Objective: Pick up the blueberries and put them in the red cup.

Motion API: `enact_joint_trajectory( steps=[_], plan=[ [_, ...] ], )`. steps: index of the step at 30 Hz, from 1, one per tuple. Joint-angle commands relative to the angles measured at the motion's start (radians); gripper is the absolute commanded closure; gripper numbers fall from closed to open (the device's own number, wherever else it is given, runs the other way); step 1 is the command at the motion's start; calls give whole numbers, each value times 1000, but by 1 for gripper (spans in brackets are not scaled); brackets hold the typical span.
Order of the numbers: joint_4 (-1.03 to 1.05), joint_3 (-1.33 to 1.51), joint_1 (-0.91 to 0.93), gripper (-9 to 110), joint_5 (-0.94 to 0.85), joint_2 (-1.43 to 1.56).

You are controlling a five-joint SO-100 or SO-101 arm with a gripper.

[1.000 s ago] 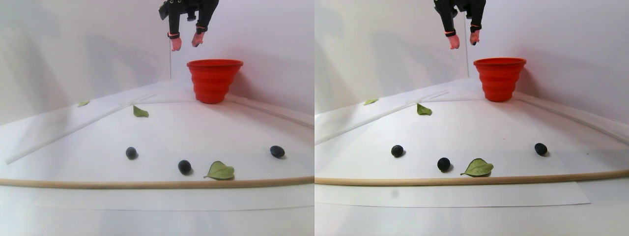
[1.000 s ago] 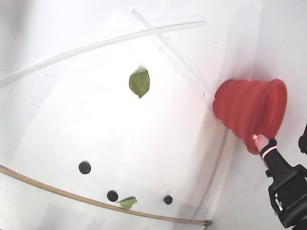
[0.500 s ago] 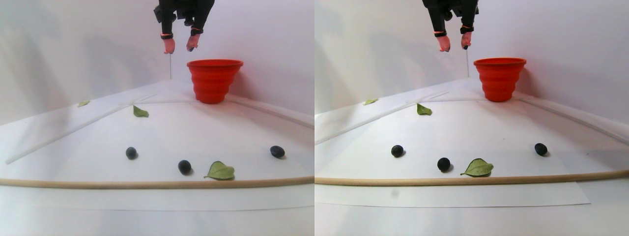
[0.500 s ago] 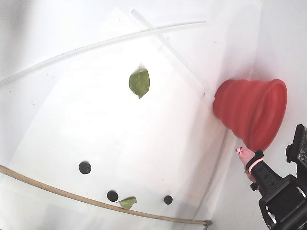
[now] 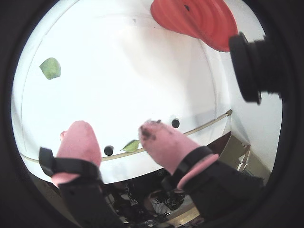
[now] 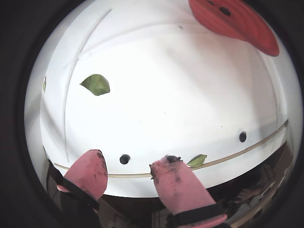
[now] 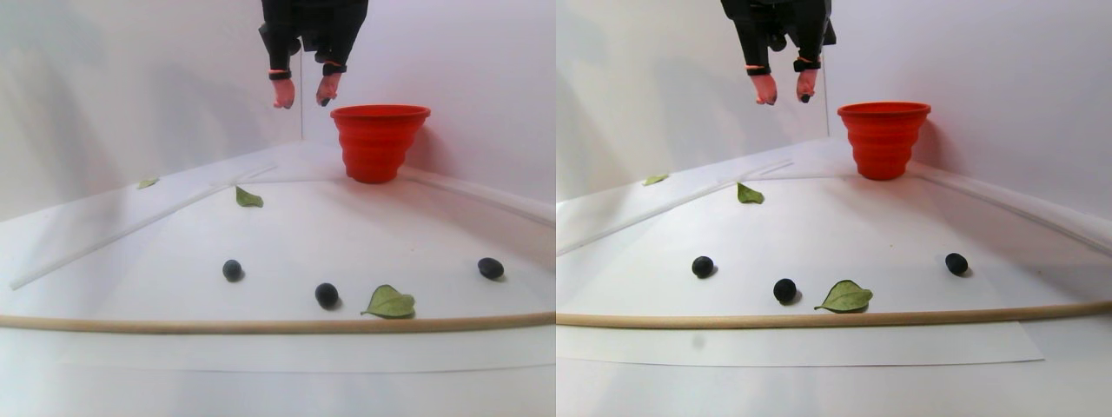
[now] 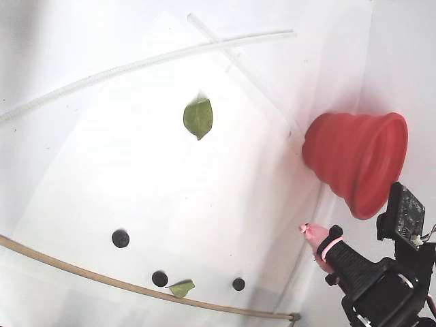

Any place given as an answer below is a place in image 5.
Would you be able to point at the beige cardboard box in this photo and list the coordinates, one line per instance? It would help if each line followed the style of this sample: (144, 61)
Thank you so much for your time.
(234, 152)

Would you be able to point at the dark blue blueberry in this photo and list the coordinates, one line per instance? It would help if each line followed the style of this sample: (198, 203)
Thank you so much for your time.
(108, 150)
(175, 123)

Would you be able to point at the green leaf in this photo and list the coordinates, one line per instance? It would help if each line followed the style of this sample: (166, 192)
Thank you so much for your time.
(130, 146)
(50, 69)

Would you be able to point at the pink-tipped black gripper finger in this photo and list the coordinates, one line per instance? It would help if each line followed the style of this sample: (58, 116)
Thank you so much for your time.
(80, 142)
(166, 147)

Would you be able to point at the red collapsible silicone cup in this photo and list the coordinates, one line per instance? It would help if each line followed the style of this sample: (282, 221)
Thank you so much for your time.
(202, 23)

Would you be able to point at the black fisheye camera lens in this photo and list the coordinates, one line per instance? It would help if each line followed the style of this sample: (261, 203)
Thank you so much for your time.
(247, 71)

